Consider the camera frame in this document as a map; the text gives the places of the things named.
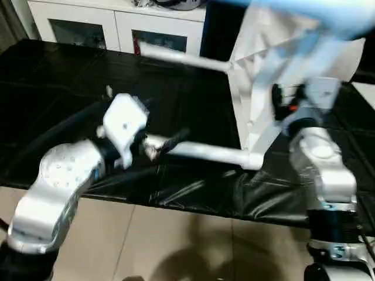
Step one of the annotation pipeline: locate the white flat board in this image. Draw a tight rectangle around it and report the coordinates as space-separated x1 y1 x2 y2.
351 81 375 109

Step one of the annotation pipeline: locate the grey curtain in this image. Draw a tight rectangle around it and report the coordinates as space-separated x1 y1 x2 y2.
0 0 27 44

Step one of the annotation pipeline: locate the black cabinet with gold label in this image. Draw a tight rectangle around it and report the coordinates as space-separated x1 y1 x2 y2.
200 0 247 61

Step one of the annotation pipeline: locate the white sideboard with glass doors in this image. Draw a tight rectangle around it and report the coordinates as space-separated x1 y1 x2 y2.
28 0 207 58

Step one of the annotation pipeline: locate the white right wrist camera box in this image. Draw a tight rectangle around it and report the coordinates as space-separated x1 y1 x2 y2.
281 76 342 135

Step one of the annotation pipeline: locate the white plastic table top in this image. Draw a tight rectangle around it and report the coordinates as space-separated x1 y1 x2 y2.
227 4 367 172

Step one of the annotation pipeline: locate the grey bag with black strap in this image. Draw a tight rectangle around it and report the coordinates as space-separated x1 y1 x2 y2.
155 0 206 11

